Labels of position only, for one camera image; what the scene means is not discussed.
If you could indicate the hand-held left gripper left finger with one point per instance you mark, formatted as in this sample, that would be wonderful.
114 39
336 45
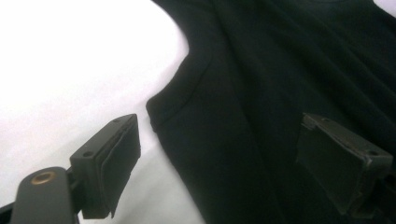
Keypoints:
106 165

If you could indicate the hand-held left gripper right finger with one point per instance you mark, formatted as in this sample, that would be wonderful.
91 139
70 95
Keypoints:
339 165

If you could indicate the black t-shirt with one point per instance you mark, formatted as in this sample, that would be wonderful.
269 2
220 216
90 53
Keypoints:
249 77

